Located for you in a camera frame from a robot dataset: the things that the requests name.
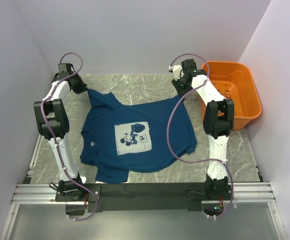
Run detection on orange plastic basket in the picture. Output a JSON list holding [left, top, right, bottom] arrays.
[[208, 61, 261, 130]]

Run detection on blue t shirt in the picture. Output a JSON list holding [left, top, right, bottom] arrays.
[[80, 89, 197, 184]]

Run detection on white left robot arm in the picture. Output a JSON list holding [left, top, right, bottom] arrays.
[[34, 63, 87, 201]]

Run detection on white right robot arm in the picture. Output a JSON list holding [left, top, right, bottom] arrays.
[[169, 59, 234, 200]]

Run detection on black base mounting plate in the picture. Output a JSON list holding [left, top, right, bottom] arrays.
[[49, 182, 231, 215]]

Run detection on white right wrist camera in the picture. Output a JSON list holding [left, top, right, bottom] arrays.
[[168, 64, 182, 81]]

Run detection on aluminium frame rail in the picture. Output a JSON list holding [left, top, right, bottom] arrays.
[[11, 182, 275, 205]]

